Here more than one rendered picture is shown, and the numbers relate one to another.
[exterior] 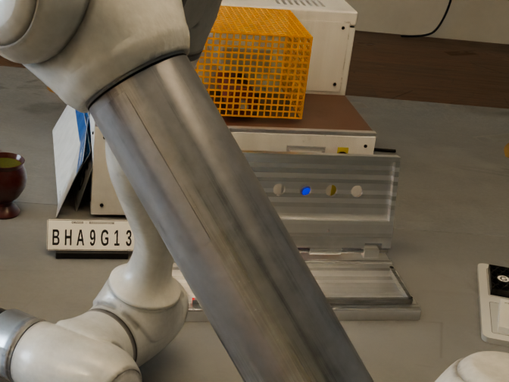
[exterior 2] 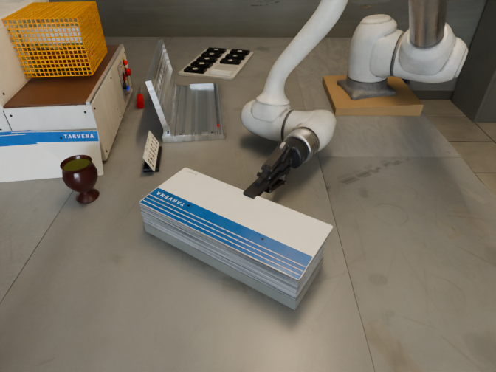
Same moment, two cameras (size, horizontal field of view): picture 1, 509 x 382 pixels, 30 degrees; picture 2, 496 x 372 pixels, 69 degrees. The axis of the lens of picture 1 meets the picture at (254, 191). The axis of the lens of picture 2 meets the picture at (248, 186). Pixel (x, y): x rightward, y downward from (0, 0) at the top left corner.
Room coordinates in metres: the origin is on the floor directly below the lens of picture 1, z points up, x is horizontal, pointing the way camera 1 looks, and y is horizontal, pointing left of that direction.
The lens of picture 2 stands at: (1.10, 1.16, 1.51)
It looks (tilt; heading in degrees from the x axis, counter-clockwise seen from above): 37 degrees down; 277
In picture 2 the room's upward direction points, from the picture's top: straight up
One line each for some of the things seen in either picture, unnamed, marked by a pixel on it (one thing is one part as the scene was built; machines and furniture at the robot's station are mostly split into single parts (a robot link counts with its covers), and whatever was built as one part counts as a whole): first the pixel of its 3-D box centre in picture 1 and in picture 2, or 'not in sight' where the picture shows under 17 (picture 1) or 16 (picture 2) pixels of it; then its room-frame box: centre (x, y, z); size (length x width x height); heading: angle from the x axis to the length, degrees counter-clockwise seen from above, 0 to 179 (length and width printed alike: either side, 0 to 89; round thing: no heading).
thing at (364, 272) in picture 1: (282, 280); (194, 107); (1.46, -0.07, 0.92); 0.44 x 0.21 x 0.04; 103
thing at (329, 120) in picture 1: (270, 98); (57, 62); (1.92, -0.01, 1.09); 0.75 x 0.40 x 0.38; 103
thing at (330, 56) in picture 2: not in sight; (332, 57); (0.89, -0.84, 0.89); 0.67 x 0.45 x 0.03; 96
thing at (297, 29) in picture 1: (240, 60); (61, 38); (1.83, 0.06, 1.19); 0.23 x 0.20 x 0.17; 103
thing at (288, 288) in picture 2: not in sight; (228, 233); (1.21, 0.61, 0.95); 0.40 x 0.13 x 0.09; 154
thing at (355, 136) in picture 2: not in sight; (362, 113); (0.81, -0.17, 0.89); 0.67 x 0.45 x 0.03; 96
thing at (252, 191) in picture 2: not in sight; (256, 187); (1.16, 0.50, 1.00); 0.07 x 0.03 x 0.01; 64
